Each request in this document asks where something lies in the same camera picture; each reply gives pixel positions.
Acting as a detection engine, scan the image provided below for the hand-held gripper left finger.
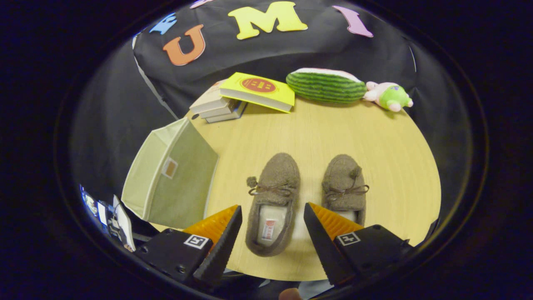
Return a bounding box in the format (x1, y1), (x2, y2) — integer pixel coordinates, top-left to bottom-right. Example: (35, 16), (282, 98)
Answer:
(134, 204), (243, 288)

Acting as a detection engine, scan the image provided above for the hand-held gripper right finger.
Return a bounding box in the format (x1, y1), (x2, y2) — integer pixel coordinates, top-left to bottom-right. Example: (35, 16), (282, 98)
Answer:
(303, 202), (415, 286)

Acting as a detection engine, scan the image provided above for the brown fuzzy shoe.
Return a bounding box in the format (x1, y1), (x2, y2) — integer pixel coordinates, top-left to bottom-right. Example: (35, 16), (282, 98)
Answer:
(321, 154), (370, 226)
(245, 152), (301, 258)

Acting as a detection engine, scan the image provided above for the pale green fabric storage box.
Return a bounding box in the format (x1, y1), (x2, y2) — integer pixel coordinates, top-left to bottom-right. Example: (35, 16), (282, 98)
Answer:
(121, 117), (219, 229)

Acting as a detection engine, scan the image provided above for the white paper sheet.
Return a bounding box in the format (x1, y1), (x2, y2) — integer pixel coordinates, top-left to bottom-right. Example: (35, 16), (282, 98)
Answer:
(112, 195), (136, 253)

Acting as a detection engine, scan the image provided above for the blue-edged book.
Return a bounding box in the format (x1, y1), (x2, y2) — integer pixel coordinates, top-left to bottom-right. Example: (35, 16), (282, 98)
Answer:
(205, 101), (249, 124)

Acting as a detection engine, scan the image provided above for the white thin book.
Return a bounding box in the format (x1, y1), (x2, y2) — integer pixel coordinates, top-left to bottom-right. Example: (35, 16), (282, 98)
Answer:
(199, 100), (238, 119)

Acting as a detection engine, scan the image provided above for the blue printed packet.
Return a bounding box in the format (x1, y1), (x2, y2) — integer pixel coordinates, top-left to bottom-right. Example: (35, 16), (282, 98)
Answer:
(80, 185), (110, 234)

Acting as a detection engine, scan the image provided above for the beige book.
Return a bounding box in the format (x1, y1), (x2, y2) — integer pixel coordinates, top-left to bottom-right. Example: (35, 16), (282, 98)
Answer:
(189, 80), (229, 115)

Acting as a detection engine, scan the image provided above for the yellow book with red label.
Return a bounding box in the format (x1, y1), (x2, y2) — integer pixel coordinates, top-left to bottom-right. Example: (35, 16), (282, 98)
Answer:
(219, 72), (295, 113)

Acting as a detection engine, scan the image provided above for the watermelon slice plush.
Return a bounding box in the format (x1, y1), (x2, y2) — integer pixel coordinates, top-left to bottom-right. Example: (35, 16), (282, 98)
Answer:
(286, 68), (368, 104)

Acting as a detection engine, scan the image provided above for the pink and green plush toy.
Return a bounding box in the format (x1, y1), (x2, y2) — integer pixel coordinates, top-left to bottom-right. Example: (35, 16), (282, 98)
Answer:
(363, 82), (414, 113)

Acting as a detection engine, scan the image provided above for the black backdrop cloth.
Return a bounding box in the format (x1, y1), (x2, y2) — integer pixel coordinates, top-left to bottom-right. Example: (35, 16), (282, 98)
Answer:
(69, 0), (477, 225)

